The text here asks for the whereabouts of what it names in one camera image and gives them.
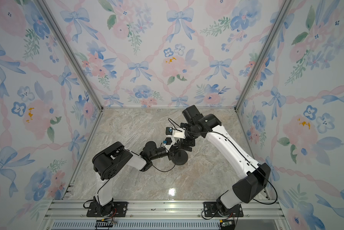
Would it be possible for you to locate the black round microphone stand base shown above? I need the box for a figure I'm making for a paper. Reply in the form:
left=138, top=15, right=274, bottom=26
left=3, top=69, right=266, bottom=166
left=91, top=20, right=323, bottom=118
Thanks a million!
left=172, top=150, right=188, bottom=166

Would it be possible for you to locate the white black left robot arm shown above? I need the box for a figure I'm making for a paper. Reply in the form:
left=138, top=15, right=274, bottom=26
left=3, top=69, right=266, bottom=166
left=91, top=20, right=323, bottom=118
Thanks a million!
left=85, top=141, right=186, bottom=218

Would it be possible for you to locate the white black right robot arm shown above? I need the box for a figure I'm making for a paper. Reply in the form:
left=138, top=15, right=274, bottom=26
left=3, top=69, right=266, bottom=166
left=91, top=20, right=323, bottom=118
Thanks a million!
left=181, top=105, right=271, bottom=216

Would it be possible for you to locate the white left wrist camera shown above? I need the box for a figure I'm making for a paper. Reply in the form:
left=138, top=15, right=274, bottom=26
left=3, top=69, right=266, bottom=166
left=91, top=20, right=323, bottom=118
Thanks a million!
left=161, top=137, right=176, bottom=151

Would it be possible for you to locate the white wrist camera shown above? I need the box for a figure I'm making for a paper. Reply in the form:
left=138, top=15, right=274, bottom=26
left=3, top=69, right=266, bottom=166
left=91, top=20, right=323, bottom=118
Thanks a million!
left=161, top=137, right=176, bottom=151
left=166, top=127, right=186, bottom=139

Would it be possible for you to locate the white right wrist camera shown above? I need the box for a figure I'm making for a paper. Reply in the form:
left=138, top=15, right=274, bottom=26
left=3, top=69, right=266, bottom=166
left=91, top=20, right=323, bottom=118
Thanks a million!
left=166, top=127, right=186, bottom=139

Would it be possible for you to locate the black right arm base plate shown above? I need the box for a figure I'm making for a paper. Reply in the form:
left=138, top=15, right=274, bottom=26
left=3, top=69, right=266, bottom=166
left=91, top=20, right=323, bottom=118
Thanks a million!
left=201, top=199, right=244, bottom=219

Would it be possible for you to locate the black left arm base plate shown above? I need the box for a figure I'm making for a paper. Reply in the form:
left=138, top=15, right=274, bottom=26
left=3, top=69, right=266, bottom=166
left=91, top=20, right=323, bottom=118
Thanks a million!
left=86, top=201, right=128, bottom=218

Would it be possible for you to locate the aluminium mounting rail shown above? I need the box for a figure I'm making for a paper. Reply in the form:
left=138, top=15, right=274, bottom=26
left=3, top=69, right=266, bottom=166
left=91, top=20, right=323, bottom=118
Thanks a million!
left=39, top=200, right=290, bottom=230

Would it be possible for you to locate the aluminium right corner post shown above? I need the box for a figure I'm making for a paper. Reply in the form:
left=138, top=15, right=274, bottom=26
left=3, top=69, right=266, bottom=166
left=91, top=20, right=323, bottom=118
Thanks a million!
left=235, top=0, right=293, bottom=112

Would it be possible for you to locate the aluminium corner post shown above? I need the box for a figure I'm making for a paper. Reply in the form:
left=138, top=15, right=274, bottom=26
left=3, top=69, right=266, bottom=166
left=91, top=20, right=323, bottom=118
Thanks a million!
left=235, top=0, right=293, bottom=112
left=34, top=0, right=104, bottom=111

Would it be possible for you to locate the aluminium left corner post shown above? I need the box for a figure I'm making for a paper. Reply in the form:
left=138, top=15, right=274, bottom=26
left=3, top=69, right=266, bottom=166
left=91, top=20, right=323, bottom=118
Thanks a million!
left=34, top=0, right=104, bottom=111

